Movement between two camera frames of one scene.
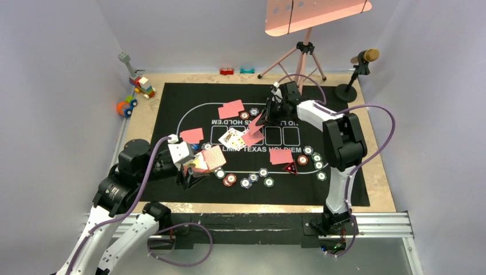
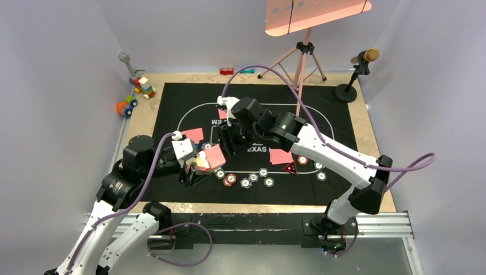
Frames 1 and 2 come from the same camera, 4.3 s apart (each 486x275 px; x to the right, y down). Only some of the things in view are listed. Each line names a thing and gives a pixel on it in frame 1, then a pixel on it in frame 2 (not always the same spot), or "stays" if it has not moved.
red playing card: [192, 136] stays
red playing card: [279, 156] stays
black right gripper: [267, 117] -> [226, 134]
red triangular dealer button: [291, 168] stays
